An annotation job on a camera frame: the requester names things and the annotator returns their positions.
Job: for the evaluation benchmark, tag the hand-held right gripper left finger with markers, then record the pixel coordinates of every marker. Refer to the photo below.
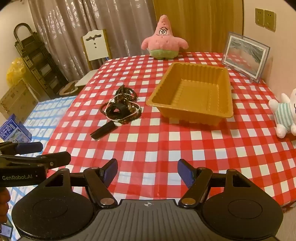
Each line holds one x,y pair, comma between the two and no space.
111,170

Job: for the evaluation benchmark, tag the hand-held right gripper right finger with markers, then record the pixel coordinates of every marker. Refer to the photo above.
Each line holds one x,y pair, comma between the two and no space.
185,171

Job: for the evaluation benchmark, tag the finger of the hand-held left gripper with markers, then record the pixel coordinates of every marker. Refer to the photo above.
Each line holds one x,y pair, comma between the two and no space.
30,147
57,159

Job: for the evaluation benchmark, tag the golden plastic tray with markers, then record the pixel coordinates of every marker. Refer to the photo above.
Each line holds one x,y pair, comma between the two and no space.
194,97

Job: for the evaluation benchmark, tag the person's left hand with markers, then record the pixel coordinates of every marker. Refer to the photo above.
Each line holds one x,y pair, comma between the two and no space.
3,204

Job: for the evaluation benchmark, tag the blue milk carton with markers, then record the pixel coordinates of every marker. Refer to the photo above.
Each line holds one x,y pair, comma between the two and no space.
15,131

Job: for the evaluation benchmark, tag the blue white checkered cloth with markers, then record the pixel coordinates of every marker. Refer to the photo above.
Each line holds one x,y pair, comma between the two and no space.
46,115

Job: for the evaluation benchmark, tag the black bar clip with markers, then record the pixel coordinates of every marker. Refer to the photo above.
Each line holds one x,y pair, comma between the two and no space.
103,131

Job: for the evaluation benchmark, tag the red white checkered tablecloth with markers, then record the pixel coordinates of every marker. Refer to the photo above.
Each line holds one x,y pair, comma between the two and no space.
150,143

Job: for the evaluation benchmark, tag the cardboard box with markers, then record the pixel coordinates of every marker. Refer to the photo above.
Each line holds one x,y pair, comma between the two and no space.
17,99

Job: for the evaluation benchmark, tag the beige slipper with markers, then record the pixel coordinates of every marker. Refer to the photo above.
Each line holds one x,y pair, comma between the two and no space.
68,88

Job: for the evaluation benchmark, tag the yellow plastic bag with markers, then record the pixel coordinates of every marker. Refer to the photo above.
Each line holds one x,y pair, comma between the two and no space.
15,71

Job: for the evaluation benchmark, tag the dark folding rack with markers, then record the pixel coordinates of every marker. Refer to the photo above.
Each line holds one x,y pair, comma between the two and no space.
39,60

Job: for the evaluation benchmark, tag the white plush toy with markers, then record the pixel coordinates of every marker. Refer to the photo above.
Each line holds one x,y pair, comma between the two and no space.
285,115

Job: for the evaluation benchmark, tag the white wooden chair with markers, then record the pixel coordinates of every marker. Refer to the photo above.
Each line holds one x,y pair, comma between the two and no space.
96,46

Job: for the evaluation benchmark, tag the pink star plush toy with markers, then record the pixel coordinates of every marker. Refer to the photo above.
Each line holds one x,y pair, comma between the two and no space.
163,39

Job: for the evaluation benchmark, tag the grey patterned curtain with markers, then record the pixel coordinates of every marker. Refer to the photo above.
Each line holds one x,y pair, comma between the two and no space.
81,23

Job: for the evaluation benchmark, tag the sand art picture frame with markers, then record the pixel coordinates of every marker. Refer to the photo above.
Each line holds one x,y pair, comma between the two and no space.
245,56

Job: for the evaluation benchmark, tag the wall socket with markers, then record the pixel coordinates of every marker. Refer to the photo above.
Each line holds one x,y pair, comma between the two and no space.
269,20
259,16

